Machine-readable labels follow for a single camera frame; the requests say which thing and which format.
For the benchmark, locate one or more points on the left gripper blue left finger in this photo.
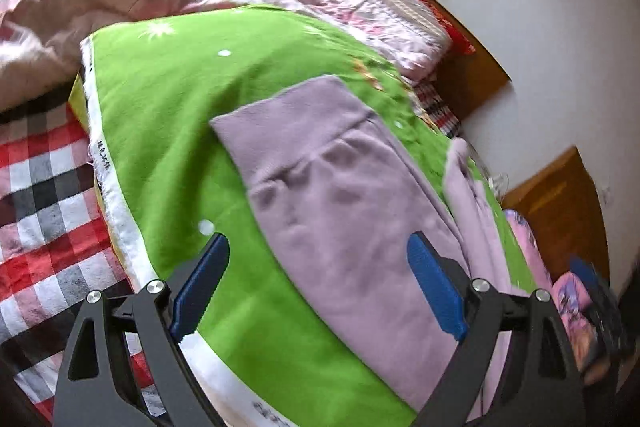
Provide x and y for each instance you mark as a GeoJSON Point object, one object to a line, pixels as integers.
{"type": "Point", "coordinates": [193, 284]}

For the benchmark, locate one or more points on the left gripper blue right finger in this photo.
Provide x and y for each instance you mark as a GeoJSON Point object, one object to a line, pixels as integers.
{"type": "Point", "coordinates": [439, 290]}

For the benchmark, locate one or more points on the lilac knit pants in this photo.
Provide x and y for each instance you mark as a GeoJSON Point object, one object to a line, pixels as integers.
{"type": "Point", "coordinates": [337, 197]}

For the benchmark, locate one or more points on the pink cartoon bedding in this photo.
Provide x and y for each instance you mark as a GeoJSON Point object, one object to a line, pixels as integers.
{"type": "Point", "coordinates": [569, 294]}

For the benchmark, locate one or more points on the wooden headboard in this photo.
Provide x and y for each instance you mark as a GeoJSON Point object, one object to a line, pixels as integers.
{"type": "Point", "coordinates": [562, 206]}
{"type": "Point", "coordinates": [464, 83]}

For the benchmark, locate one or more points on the red plaid bed sheet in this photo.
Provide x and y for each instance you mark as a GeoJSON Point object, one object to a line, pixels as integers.
{"type": "Point", "coordinates": [54, 245]}

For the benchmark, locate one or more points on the green cartoon blanket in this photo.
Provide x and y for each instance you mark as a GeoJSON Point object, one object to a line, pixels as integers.
{"type": "Point", "coordinates": [167, 183]}

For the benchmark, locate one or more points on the red pillow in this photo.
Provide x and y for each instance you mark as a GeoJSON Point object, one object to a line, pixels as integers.
{"type": "Point", "coordinates": [460, 45]}

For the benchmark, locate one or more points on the pink floral quilt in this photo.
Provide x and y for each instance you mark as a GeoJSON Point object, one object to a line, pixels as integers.
{"type": "Point", "coordinates": [40, 38]}

